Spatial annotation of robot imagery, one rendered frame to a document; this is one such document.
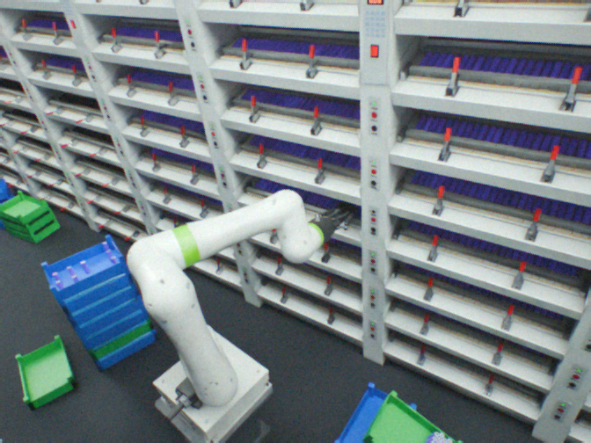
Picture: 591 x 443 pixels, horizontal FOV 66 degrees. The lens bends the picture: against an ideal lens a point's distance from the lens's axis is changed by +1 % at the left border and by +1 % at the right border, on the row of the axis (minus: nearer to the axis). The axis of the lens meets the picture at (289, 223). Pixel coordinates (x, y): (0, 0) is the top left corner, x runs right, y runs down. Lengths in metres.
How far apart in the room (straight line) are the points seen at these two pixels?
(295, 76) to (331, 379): 1.29
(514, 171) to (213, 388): 1.02
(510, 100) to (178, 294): 0.93
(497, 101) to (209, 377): 1.05
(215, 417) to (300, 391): 0.56
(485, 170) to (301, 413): 1.23
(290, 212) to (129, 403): 1.27
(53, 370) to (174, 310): 1.49
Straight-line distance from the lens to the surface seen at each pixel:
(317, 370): 2.13
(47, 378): 2.54
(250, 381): 1.68
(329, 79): 1.43
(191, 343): 1.23
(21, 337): 2.82
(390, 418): 1.90
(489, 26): 1.21
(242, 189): 1.97
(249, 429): 1.88
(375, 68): 1.32
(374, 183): 1.48
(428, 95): 1.30
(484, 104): 1.26
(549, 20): 1.19
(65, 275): 2.22
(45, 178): 3.56
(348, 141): 1.48
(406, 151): 1.41
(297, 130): 1.58
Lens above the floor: 1.75
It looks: 37 degrees down
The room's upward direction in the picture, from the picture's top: 8 degrees counter-clockwise
